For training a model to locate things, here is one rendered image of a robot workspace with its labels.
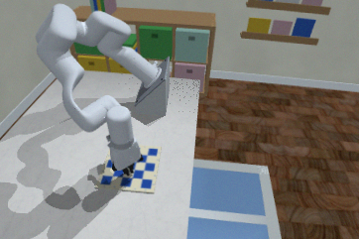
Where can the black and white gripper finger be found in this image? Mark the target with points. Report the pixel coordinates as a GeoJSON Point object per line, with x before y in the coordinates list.
{"type": "Point", "coordinates": [125, 171]}
{"type": "Point", "coordinates": [131, 168]}

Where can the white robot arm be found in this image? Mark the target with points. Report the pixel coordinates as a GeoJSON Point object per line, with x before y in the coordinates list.
{"type": "Point", "coordinates": [55, 37]}

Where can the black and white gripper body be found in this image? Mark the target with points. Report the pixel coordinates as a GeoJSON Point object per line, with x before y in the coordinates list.
{"type": "Point", "coordinates": [123, 158]}

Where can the blue and cream chessboard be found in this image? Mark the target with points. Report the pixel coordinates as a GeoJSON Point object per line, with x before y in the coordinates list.
{"type": "Point", "coordinates": [142, 180]}

